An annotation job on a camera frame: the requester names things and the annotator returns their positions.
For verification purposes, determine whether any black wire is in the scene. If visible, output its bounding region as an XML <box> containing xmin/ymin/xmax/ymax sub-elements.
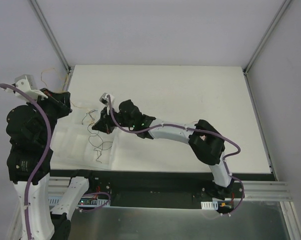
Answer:
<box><xmin>87</xmin><ymin>124</ymin><xmax>114</xmax><ymax>163</ymax></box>

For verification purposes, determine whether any blue wire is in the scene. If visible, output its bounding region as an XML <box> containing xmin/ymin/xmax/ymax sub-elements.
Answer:
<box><xmin>80</xmin><ymin>109</ymin><xmax>99</xmax><ymax>126</ymax></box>

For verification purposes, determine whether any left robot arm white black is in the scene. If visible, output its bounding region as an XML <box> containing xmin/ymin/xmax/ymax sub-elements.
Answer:
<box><xmin>6</xmin><ymin>88</ymin><xmax>96</xmax><ymax>240</ymax></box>

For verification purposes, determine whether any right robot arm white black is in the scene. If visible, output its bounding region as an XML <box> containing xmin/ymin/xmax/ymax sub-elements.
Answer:
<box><xmin>92</xmin><ymin>99</ymin><xmax>234</xmax><ymax>200</ymax></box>

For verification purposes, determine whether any white compartment tray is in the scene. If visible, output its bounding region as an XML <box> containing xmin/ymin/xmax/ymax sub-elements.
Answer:
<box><xmin>50</xmin><ymin>100</ymin><xmax>117</xmax><ymax>170</ymax></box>

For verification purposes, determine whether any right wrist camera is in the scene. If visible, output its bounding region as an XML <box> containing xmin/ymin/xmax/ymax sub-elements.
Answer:
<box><xmin>99</xmin><ymin>92</ymin><xmax>115</xmax><ymax>107</ymax></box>

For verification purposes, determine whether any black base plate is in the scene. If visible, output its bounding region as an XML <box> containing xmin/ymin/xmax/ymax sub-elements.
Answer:
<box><xmin>50</xmin><ymin>168</ymin><xmax>244</xmax><ymax>207</ymax></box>

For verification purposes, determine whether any left white cable duct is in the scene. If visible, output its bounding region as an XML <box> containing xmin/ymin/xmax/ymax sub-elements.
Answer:
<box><xmin>48</xmin><ymin>196</ymin><xmax>110</xmax><ymax>208</ymax></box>

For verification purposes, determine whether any white cable duct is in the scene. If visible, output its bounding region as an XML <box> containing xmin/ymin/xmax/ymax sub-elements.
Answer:
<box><xmin>200</xmin><ymin>201</ymin><xmax>219</xmax><ymax>211</ymax></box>
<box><xmin>48</xmin><ymin>196</ymin><xmax>110</xmax><ymax>208</ymax></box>

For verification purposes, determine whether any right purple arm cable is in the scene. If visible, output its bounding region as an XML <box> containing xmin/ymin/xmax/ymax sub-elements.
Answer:
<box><xmin>106</xmin><ymin>94</ymin><xmax>245</xmax><ymax>217</ymax></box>

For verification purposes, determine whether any right white cable duct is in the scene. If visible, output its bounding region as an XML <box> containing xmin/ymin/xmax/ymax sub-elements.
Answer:
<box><xmin>200</xmin><ymin>201</ymin><xmax>219</xmax><ymax>211</ymax></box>

